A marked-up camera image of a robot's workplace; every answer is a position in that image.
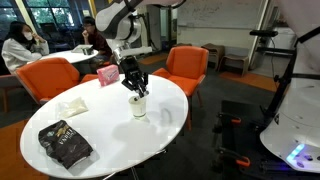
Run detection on woman with face mask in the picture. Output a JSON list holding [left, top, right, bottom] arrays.
[[0, 20, 51, 75]]

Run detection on wooden stool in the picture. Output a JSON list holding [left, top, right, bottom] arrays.
[[217, 53, 251, 77], [200, 42, 226, 70]]

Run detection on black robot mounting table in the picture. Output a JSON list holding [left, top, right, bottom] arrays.
[[211, 99, 320, 180]]

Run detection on pink cardboard box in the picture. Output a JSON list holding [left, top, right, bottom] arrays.
[[96, 64, 121, 88]]

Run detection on orange black clamp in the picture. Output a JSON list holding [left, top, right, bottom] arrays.
[[215, 147, 252, 168], [215, 112, 243, 127]]

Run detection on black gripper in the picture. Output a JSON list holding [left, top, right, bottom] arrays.
[[118, 55, 150, 99]]

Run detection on black camera on mount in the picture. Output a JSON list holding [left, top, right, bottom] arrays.
[[248, 29, 280, 38]]

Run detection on clear plastic bag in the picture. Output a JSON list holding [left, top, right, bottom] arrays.
[[55, 96, 90, 120]]

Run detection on white round side table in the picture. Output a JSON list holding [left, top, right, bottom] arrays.
[[27, 48, 100, 65]]

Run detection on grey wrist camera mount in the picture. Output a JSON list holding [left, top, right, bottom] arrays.
[[113, 45, 154, 61]]

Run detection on orange armchair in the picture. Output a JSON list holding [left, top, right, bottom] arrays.
[[151, 45, 210, 132], [14, 56, 100, 107]]

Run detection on wall whiteboard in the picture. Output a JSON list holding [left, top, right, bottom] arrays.
[[176, 0, 269, 52]]

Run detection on black vertical stand pole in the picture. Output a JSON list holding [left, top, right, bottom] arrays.
[[255, 25, 320, 125]]

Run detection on black coffee bag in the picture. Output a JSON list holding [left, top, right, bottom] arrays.
[[37, 119, 95, 171]]

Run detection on open laptop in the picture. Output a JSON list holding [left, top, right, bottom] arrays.
[[70, 43, 95, 56]]

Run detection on man in dark red shirt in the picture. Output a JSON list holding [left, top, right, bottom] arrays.
[[81, 16, 114, 67]]

